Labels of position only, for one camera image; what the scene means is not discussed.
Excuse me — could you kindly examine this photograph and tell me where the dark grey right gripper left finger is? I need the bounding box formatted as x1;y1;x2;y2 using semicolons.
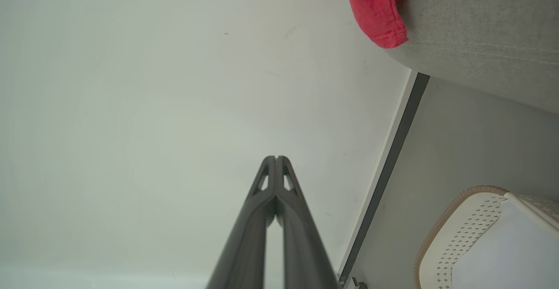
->
206;156;277;289

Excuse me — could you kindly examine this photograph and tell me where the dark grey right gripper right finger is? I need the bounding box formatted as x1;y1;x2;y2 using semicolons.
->
276;156;340;289

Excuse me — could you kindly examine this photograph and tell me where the red garment with white tag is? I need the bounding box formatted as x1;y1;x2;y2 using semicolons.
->
343;0;418;48

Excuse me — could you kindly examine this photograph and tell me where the white perforated laundry basket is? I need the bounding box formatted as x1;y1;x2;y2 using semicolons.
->
414;186;559;289

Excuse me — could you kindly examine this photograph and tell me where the light grey fabric sofa seat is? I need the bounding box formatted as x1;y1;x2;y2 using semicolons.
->
384;0;559;115

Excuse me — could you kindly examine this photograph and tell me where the white and grey baseboard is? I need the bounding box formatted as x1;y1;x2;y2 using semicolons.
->
337;69;431;287

